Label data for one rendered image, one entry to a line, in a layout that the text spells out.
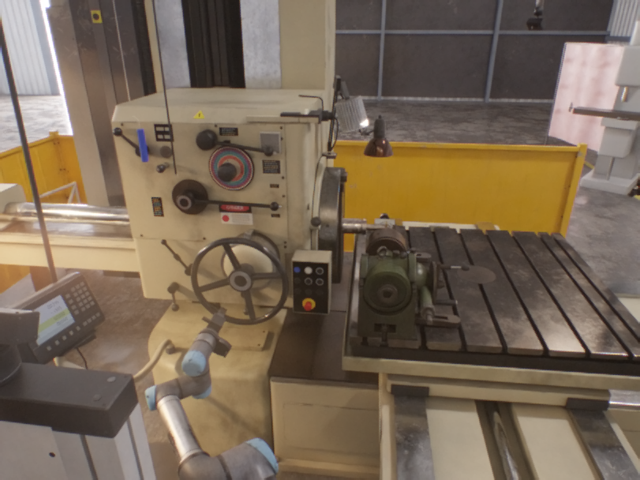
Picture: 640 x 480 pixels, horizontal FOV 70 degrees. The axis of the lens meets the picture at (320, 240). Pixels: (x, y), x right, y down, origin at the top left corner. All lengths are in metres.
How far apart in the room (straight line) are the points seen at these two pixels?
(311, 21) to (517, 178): 2.68
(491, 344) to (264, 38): 1.71
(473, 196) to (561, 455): 2.79
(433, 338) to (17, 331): 1.63
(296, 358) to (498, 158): 2.70
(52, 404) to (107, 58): 2.24
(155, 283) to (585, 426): 1.88
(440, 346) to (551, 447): 0.54
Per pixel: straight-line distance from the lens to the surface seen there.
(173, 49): 2.54
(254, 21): 2.41
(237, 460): 1.43
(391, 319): 1.91
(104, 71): 2.73
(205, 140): 1.78
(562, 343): 2.15
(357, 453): 2.66
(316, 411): 2.47
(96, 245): 2.55
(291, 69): 2.39
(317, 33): 2.36
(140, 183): 2.01
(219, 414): 2.62
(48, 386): 0.65
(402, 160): 4.25
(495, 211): 4.53
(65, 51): 2.83
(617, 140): 7.69
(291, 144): 1.76
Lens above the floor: 2.16
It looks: 25 degrees down
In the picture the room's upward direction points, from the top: straight up
